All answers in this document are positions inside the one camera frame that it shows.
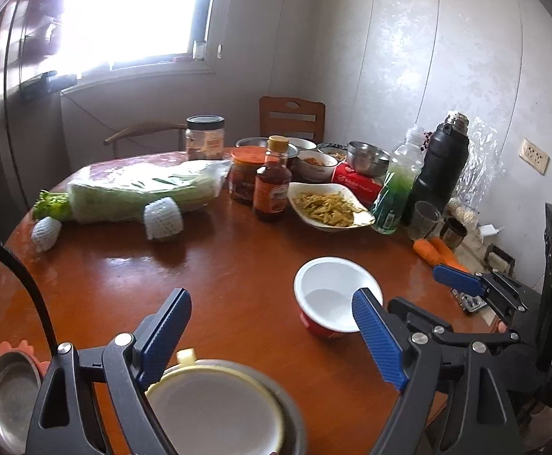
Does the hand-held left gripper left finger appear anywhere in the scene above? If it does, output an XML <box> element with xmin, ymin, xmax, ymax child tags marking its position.
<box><xmin>24</xmin><ymin>287</ymin><xmax>193</xmax><ymax>455</ymax></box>

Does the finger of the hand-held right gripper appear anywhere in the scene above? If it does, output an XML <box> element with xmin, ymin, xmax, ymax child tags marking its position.
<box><xmin>388</xmin><ymin>296</ymin><xmax>521</xmax><ymax>348</ymax></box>
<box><xmin>432</xmin><ymin>264</ymin><xmax>543</xmax><ymax>324</ymax></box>

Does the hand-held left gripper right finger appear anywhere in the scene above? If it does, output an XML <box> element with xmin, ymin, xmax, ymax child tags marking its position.
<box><xmin>352</xmin><ymin>287</ymin><xmax>525</xmax><ymax>455</ymax></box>

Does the red and white bowl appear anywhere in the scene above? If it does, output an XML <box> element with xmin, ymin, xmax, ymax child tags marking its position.
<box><xmin>294</xmin><ymin>257</ymin><xmax>384</xmax><ymax>340</ymax></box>

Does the yellow bowl with handle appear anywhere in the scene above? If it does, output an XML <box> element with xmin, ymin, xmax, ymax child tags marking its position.
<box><xmin>145</xmin><ymin>348</ymin><xmax>289</xmax><ymax>455</ymax></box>

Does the round steel pan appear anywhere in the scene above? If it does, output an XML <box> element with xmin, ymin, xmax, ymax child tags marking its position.
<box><xmin>195</xmin><ymin>359</ymin><xmax>311</xmax><ymax>455</ymax></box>

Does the pink bear-shaped plate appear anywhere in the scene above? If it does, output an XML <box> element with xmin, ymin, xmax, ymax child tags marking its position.
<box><xmin>0</xmin><ymin>340</ymin><xmax>52</xmax><ymax>376</ymax></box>

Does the silver foil packet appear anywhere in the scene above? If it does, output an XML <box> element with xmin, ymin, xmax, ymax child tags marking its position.
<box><xmin>453</xmin><ymin>289</ymin><xmax>488</xmax><ymax>316</ymax></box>

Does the small steel cup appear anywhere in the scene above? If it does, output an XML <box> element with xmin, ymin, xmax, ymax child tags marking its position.
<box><xmin>439</xmin><ymin>218</ymin><xmax>468</xmax><ymax>252</ymax></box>

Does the white charger plug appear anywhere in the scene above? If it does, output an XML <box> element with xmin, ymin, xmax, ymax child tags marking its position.
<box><xmin>477</xmin><ymin>224</ymin><xmax>505</xmax><ymax>243</ymax></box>

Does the clear drinking glass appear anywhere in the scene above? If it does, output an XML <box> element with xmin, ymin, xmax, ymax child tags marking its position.
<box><xmin>407</xmin><ymin>200</ymin><xmax>443</xmax><ymax>242</ymax></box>

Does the black thermos flask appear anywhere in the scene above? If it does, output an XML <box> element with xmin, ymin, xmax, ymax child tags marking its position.
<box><xmin>401</xmin><ymin>111</ymin><xmax>470</xmax><ymax>226</ymax></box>

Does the clear plastic bag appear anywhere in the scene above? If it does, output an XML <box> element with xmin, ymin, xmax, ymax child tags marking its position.
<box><xmin>447</xmin><ymin>116</ymin><xmax>505</xmax><ymax>229</ymax></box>

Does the green plastic drink bottle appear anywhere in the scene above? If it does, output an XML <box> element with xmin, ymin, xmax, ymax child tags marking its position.
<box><xmin>371</xmin><ymin>126</ymin><xmax>426</xmax><ymax>236</ymax></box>

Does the fruit in white foam net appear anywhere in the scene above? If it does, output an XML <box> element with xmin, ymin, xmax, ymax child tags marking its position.
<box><xmin>31</xmin><ymin>217</ymin><xmax>63</xmax><ymax>253</ymax></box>
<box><xmin>143</xmin><ymin>198</ymin><xmax>184</xmax><ymax>242</ymax></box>

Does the red tissue box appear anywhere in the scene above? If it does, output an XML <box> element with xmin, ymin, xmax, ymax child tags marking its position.
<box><xmin>330</xmin><ymin>161</ymin><xmax>391</xmax><ymax>207</ymax></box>

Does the white dish of shredded food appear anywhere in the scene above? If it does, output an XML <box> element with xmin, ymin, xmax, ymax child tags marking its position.
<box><xmin>288</xmin><ymin>181</ymin><xmax>376</xmax><ymax>232</ymax></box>

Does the napa cabbage in plastic wrap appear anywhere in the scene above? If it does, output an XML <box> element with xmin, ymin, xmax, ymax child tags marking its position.
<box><xmin>67</xmin><ymin>158</ymin><xmax>232</xmax><ymax>225</ymax></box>

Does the small steel bowl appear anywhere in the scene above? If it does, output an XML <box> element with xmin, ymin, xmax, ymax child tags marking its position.
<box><xmin>347</xmin><ymin>141</ymin><xmax>392</xmax><ymax>177</ymax></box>

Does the green celery bunch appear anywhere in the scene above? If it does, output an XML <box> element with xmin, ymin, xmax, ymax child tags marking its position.
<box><xmin>31</xmin><ymin>190</ymin><xmax>74</xmax><ymax>221</ymax></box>

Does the patterned bowl of food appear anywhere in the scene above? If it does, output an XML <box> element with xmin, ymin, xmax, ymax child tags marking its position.
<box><xmin>317</xmin><ymin>142</ymin><xmax>351</xmax><ymax>163</ymax></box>

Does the chili sauce jar red lid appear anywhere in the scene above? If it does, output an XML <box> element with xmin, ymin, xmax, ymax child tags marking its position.
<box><xmin>228</xmin><ymin>146</ymin><xmax>269</xmax><ymax>205</ymax></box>

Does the bowl of red food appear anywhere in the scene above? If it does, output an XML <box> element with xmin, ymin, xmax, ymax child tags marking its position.
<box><xmin>297</xmin><ymin>150</ymin><xmax>341</xmax><ymax>182</ymax></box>

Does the brown sauce bottle yellow cap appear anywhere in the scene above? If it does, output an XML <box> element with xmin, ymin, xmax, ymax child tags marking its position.
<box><xmin>253</xmin><ymin>135</ymin><xmax>292</xmax><ymax>223</ymax></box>

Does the clear jar with black lid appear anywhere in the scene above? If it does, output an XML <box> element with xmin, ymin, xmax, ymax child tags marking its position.
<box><xmin>184</xmin><ymin>115</ymin><xmax>225</xmax><ymax>161</ymax></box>

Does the wooden chair with curved back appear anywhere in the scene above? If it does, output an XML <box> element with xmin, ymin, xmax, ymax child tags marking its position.
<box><xmin>104</xmin><ymin>121</ymin><xmax>189</xmax><ymax>158</ymax></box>

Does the wooden chair with slotted back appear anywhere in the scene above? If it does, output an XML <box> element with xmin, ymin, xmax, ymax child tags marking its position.
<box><xmin>259</xmin><ymin>96</ymin><xmax>326</xmax><ymax>146</ymax></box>

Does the grey refrigerator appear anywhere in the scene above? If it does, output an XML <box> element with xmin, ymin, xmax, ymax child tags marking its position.
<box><xmin>0</xmin><ymin>0</ymin><xmax>70</xmax><ymax>212</ymax></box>

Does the window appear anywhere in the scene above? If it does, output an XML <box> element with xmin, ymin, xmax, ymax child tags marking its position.
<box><xmin>60</xmin><ymin>0</ymin><xmax>220</xmax><ymax>75</ymax></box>

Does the white wall outlet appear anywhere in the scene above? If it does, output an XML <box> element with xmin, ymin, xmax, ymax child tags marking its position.
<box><xmin>519</xmin><ymin>138</ymin><xmax>550</xmax><ymax>175</ymax></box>

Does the black flexible hose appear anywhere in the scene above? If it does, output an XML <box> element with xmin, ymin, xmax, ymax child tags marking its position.
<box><xmin>0</xmin><ymin>222</ymin><xmax>59</xmax><ymax>357</ymax></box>

